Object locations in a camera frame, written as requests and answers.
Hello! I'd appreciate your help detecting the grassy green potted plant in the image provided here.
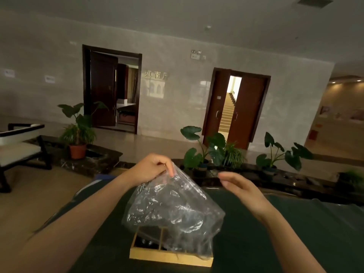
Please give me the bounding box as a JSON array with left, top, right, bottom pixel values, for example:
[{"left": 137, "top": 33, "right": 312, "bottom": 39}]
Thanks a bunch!
[{"left": 222, "top": 141, "right": 247, "bottom": 170}]

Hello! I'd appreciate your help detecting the plant in terracotta pot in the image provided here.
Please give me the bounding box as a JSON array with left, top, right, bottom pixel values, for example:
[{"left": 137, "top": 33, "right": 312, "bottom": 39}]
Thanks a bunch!
[{"left": 57, "top": 101, "right": 110, "bottom": 160}]

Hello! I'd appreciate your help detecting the person's right hand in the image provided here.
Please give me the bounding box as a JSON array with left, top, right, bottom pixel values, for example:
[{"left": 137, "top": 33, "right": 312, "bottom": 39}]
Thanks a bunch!
[{"left": 217, "top": 171, "right": 274, "bottom": 222}]

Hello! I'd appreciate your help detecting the dark table with white top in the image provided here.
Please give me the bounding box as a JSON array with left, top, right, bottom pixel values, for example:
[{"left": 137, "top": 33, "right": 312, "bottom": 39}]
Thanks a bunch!
[{"left": 116, "top": 102, "right": 137, "bottom": 124}]

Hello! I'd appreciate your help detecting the dark green tablecloth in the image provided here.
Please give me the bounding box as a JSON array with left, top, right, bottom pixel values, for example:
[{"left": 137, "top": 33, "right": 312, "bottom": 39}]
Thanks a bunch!
[{"left": 34, "top": 179, "right": 364, "bottom": 273}]

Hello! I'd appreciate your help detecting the metal wall lettering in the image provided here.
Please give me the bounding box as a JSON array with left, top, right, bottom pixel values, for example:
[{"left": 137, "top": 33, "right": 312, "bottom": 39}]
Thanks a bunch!
[{"left": 142, "top": 70, "right": 169, "bottom": 82}]

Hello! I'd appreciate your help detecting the staircase behind double door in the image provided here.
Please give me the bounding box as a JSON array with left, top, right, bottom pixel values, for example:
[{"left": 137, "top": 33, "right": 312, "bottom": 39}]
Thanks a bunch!
[{"left": 218, "top": 93, "right": 237, "bottom": 133}]

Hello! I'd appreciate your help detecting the person's right forearm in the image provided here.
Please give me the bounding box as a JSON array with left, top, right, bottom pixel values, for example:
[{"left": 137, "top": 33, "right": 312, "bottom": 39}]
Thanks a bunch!
[{"left": 257, "top": 208, "right": 327, "bottom": 273}]

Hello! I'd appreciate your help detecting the brown wooden double door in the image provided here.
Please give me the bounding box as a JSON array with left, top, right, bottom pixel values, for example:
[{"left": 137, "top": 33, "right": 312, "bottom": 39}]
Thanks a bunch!
[{"left": 202, "top": 67, "right": 271, "bottom": 151}]

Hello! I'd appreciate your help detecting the wall emergency light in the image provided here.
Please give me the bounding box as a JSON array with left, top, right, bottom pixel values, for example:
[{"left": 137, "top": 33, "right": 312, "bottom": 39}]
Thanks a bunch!
[{"left": 190, "top": 49, "right": 207, "bottom": 61}]

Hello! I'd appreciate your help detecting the long black marble planter ledge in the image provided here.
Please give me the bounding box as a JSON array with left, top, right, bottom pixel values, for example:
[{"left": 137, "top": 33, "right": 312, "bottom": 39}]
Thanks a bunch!
[{"left": 170, "top": 158, "right": 364, "bottom": 206}]

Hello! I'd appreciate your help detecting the person's left forearm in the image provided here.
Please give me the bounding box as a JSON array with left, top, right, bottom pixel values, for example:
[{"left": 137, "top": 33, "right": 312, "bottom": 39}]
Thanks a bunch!
[{"left": 0, "top": 173, "right": 136, "bottom": 273}]

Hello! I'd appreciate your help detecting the dark wooden single door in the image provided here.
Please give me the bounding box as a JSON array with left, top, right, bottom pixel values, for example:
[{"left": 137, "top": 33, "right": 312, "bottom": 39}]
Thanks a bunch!
[{"left": 82, "top": 44, "right": 143, "bottom": 135}]

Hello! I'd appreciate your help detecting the short black marble planter ledge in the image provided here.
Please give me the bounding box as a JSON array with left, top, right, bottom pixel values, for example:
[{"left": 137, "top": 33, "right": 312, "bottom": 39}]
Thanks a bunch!
[{"left": 24, "top": 135, "right": 123, "bottom": 178}]

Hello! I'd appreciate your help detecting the ceiling air vent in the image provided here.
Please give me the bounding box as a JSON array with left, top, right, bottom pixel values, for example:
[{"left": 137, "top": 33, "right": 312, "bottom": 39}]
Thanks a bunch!
[{"left": 295, "top": 0, "right": 335, "bottom": 9}]

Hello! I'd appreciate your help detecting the wooden compartment box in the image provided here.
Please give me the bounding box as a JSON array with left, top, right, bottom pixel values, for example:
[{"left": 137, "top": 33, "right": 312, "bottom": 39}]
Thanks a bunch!
[{"left": 129, "top": 225, "right": 214, "bottom": 268}]

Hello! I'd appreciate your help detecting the small bushy green plant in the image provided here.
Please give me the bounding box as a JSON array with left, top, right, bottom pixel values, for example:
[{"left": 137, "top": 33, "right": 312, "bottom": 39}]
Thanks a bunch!
[{"left": 337, "top": 168, "right": 364, "bottom": 194}]

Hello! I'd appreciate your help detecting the clear plastic bag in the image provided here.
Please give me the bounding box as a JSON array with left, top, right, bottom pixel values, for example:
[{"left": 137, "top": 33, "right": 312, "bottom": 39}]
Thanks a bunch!
[{"left": 122, "top": 163, "right": 226, "bottom": 260}]

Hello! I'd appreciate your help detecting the large-leaf plant in dark pot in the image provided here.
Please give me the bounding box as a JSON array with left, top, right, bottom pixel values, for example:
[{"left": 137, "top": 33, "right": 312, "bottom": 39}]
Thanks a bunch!
[
  {"left": 255, "top": 132, "right": 315, "bottom": 177},
  {"left": 180, "top": 126, "right": 226, "bottom": 177}
]

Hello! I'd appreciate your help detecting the person's left hand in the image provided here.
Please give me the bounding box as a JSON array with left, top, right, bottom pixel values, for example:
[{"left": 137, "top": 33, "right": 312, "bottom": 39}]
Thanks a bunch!
[{"left": 129, "top": 153, "right": 174, "bottom": 188}]

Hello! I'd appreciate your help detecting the white cushioned dark armchair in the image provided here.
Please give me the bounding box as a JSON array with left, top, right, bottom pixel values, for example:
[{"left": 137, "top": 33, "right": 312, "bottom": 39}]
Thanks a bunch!
[{"left": 0, "top": 123, "right": 53, "bottom": 194}]

